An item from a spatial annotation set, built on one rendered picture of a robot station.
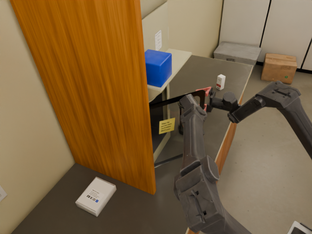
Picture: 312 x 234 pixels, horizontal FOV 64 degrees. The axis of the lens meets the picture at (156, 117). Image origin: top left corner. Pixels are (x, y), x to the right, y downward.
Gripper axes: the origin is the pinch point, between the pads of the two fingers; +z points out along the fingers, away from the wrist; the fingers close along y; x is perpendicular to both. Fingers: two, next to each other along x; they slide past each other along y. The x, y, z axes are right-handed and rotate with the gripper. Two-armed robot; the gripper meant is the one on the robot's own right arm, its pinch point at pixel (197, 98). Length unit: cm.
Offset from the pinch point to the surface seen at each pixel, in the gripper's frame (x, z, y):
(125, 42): 48, 8, 52
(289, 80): -233, -59, -117
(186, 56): 13.9, 1.7, 31.3
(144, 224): 64, 0, -25
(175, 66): 22.8, 2.8, 31.4
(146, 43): 29, 12, 42
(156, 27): 20, 12, 45
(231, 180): -44, -26, -120
